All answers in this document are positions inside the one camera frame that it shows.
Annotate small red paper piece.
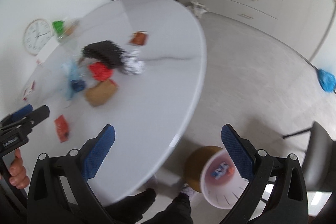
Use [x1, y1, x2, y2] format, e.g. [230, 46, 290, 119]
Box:
[54, 115, 70, 143]

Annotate dark blue paper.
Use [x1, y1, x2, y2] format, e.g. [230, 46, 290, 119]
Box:
[70, 79, 86, 93]

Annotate light blue face mask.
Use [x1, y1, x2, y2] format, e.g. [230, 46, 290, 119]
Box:
[62, 59, 81, 101]

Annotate blue patterned tissue box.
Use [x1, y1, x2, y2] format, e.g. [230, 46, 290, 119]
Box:
[211, 162, 231, 180]

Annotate brown paper bag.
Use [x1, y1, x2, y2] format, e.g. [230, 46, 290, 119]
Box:
[85, 79, 118, 107]

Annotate black spiky foam piece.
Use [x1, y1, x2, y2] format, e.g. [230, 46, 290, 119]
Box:
[78, 40, 126, 69]

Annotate white printed paper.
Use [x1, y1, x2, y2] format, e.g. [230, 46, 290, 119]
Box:
[121, 50, 145, 75]

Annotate orange brown snack wrapper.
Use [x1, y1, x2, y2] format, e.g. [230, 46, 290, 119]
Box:
[129, 31, 148, 47]

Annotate pink origami paper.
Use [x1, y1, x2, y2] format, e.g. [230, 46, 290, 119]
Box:
[228, 167, 234, 174]

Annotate white plastic trash bin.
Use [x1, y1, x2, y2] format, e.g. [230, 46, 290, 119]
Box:
[201, 148, 249, 209]

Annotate person's left hand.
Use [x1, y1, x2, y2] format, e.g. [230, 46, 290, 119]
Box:
[9, 148, 30, 189]

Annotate small pink white box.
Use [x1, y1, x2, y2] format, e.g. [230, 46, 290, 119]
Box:
[23, 81, 35, 102]

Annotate grey chair near bin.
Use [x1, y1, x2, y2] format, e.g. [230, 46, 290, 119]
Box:
[282, 121, 336, 192]

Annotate white card envelope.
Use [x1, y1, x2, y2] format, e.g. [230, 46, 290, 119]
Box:
[36, 36, 59, 65]

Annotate person's black trouser legs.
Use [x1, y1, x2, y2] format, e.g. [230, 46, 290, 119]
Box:
[105, 187, 195, 224]

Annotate clear plastic food container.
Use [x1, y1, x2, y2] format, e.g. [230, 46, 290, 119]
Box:
[55, 19, 80, 43]

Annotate green plastic bag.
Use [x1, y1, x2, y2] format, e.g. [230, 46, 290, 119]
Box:
[52, 20, 64, 36]

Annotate brown round stool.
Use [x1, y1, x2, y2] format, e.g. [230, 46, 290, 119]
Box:
[183, 146, 222, 193]

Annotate white round table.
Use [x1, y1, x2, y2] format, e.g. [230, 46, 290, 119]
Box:
[21, 0, 206, 205]

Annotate blue plastic bag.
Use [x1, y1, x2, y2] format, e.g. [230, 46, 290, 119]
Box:
[317, 69, 336, 93]

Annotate grey drawer cabinet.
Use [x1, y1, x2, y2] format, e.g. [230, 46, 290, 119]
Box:
[220, 0, 312, 44]

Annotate white tote bag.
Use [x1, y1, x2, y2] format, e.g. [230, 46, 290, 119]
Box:
[186, 1, 208, 19]

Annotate white round wall clock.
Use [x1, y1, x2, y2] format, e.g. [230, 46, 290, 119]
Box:
[23, 18, 54, 56]

